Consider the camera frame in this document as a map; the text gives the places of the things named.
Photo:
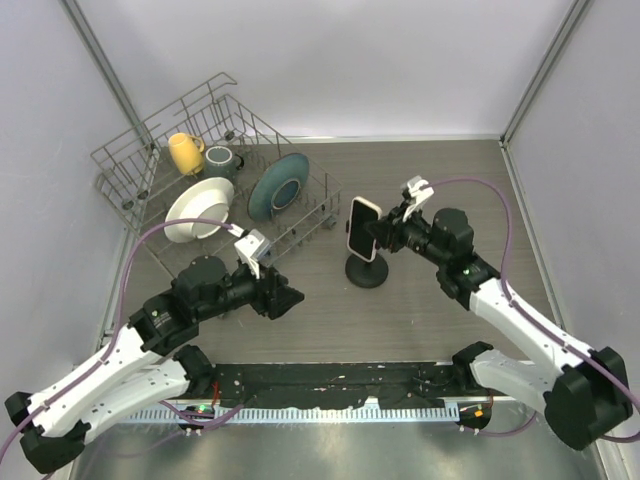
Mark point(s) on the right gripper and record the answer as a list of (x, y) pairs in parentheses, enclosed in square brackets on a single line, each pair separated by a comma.
[(390, 230)]

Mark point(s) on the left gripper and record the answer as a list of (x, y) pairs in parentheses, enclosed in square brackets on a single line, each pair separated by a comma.
[(273, 296)]

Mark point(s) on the black phone with pink case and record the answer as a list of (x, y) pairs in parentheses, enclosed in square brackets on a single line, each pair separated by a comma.
[(359, 241)]

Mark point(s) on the black phone stand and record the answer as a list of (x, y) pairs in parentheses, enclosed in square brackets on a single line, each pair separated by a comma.
[(367, 275)]

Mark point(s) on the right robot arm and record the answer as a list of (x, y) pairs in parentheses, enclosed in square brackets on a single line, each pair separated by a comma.
[(582, 393)]

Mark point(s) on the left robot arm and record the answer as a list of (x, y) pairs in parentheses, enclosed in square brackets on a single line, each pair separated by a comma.
[(150, 359)]

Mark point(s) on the blue ceramic plate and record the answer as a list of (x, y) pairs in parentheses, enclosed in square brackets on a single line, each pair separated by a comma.
[(278, 187)]

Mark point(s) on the white plate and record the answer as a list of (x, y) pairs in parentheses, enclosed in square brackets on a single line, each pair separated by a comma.
[(208, 199)]

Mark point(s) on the dark grey mug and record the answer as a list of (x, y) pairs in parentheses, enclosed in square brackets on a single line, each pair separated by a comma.
[(220, 161)]

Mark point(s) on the yellow mug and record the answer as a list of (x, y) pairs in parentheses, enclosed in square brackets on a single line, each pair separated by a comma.
[(186, 152)]

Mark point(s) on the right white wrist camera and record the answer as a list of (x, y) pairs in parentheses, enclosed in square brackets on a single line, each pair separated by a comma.
[(416, 192)]

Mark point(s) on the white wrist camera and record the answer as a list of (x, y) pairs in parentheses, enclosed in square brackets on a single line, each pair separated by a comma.
[(416, 192), (250, 247)]

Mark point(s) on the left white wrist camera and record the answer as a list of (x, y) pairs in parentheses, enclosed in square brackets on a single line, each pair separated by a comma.
[(250, 247)]

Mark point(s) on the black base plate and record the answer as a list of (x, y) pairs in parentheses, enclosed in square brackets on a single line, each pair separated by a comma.
[(338, 386)]

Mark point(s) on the white slotted cable duct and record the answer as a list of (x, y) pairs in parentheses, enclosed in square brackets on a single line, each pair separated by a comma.
[(370, 412)]

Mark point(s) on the grey wire dish rack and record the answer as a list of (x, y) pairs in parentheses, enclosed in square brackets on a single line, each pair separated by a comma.
[(140, 181)]

